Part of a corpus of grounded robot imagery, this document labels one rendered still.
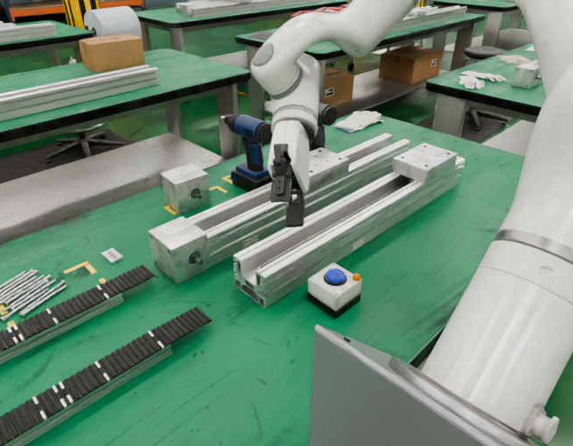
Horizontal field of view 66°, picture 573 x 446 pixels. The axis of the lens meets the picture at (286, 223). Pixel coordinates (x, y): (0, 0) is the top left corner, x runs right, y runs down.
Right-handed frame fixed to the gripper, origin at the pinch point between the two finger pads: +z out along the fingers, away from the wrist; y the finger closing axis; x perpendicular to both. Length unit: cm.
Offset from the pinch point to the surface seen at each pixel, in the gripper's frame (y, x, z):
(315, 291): -22.3, 0.3, 7.3
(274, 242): -21.8, -9.1, -3.6
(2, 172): -143, -258, -120
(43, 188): -111, -180, -82
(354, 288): -22.8, 8.1, 6.4
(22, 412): 3, -39, 34
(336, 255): -32.0, 2.8, -4.4
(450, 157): -49, 31, -39
